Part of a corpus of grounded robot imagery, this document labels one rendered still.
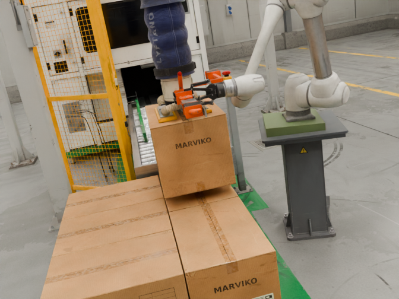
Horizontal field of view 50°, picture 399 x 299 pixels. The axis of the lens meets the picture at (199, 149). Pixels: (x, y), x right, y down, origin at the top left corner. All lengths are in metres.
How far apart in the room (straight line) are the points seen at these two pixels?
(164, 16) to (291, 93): 0.93
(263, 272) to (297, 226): 1.10
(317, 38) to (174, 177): 1.07
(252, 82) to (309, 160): 0.83
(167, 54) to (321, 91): 0.92
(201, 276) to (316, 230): 1.33
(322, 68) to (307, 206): 0.92
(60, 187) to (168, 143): 1.71
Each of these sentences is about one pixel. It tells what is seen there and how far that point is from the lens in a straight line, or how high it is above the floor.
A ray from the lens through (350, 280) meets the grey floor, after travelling 2.64.
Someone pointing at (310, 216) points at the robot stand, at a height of 0.14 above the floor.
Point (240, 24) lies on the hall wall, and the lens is 12.32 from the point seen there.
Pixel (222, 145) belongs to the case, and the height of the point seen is 0.85.
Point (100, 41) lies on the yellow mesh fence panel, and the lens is 3.54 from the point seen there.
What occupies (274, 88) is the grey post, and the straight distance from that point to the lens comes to 6.03.
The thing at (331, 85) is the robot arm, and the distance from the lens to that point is 2.60.
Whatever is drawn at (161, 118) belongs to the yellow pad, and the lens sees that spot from 2.28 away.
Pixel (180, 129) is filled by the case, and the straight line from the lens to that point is 2.23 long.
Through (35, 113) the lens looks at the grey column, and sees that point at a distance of 3.62.
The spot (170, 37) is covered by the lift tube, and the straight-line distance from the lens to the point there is 2.29.
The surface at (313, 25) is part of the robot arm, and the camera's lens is 2.46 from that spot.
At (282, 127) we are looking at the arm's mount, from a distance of 2.64.
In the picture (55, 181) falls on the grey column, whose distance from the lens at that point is 3.76.
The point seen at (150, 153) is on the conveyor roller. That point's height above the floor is 0.55.
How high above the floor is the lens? 1.57
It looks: 18 degrees down
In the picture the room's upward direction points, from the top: 10 degrees counter-clockwise
